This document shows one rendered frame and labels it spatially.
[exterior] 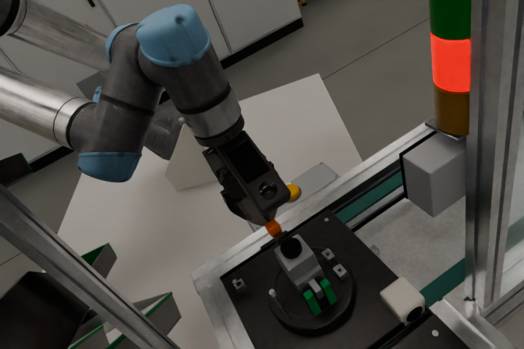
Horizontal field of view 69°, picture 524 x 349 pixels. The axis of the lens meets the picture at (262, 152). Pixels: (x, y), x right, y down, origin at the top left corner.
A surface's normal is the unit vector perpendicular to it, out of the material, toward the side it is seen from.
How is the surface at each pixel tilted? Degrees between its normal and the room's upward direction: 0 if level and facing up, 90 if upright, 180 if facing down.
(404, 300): 0
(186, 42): 87
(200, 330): 0
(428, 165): 0
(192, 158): 90
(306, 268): 90
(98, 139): 48
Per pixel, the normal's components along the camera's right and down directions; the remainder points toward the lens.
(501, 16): -0.84, 0.51
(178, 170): 0.00, 0.64
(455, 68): -0.54, 0.67
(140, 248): -0.32, -0.73
